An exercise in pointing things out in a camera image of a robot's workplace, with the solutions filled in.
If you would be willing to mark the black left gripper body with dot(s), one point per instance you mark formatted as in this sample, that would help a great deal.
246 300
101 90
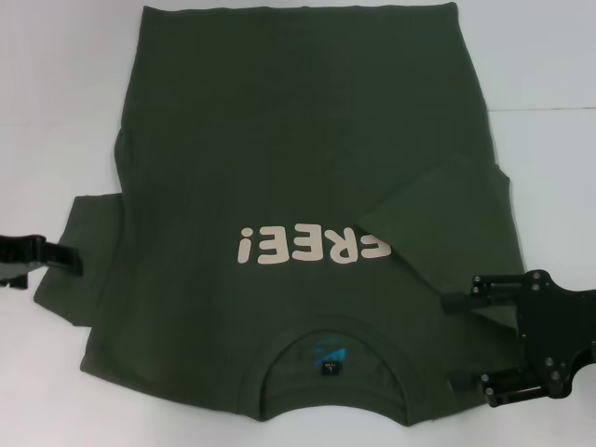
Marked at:
18 261

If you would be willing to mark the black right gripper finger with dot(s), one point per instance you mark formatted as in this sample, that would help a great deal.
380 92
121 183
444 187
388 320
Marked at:
465 300
526 396

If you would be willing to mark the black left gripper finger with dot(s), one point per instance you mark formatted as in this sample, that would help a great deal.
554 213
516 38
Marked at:
65 265
60 252

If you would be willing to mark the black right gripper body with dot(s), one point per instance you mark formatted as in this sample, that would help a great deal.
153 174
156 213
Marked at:
554 326

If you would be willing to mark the dark green FREE t-shirt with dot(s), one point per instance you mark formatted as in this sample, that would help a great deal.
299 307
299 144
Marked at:
279 139

